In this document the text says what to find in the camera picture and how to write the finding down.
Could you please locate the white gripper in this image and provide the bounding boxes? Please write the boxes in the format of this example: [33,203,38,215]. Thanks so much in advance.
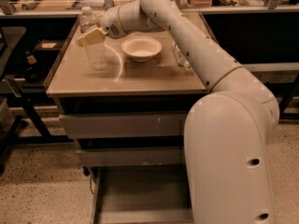
[77,6,127,47]

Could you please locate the clear water bottle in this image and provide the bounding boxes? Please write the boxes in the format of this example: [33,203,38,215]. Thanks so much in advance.
[79,7,106,70]

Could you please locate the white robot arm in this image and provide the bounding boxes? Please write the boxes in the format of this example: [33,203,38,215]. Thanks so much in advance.
[77,0,279,224]

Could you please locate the grey drawer cabinet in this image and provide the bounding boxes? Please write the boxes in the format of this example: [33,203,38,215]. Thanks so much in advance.
[43,10,219,224]

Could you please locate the lying white-label water bottle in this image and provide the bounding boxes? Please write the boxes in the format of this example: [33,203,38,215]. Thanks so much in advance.
[172,42,191,70]

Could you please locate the top grey drawer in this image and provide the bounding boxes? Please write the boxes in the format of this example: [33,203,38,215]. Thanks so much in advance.
[59,112,186,139]

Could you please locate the middle grey drawer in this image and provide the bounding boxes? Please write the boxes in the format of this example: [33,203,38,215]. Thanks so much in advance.
[77,147,185,167]

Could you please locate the open bottom grey drawer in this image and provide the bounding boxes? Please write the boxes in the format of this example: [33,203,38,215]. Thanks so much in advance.
[90,164,193,224]

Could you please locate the white paper bowl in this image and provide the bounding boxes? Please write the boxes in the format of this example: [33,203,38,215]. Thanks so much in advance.
[121,36,162,63]

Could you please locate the long workbench shelf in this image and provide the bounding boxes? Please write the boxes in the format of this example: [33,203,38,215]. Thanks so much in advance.
[0,5,299,19]

